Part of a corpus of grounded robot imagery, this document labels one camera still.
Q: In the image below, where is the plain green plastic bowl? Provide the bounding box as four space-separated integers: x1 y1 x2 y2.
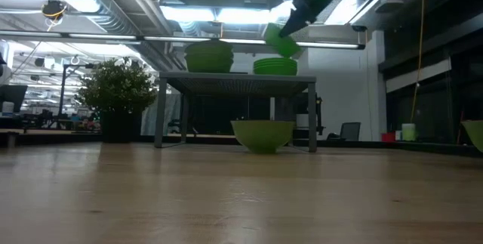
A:
253 57 298 64
263 22 303 59
253 60 298 68
253 64 298 76

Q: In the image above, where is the floral bowl green outside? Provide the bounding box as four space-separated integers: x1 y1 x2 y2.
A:
230 119 296 155
184 49 234 61
460 119 483 153
184 39 234 54
184 57 234 73

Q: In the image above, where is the ceiling light panel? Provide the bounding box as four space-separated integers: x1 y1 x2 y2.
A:
160 4 296 26

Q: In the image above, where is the grey perforated metal shelf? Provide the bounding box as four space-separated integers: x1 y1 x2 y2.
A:
153 70 318 153

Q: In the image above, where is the grey office chair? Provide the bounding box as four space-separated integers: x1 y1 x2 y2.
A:
326 121 362 142

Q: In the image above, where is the long white light bar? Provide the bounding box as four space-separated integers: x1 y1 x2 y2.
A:
0 29 366 51

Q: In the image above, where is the small green potted plant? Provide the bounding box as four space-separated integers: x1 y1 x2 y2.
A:
75 57 158 144

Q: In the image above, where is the black pole stand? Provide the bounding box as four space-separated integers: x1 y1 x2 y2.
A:
57 62 95 119

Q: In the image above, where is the dark computer monitor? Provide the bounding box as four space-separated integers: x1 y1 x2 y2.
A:
0 84 29 115

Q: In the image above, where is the hanging yellow cable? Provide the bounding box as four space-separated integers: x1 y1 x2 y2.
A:
410 0 426 125

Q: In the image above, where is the silver ventilation duct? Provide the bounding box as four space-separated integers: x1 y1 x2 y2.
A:
33 0 182 72

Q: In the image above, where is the black ceiling cable reel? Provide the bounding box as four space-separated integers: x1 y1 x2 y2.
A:
40 0 69 21

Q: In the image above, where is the black aluminium rig frame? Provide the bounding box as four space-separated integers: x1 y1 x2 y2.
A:
0 130 483 158

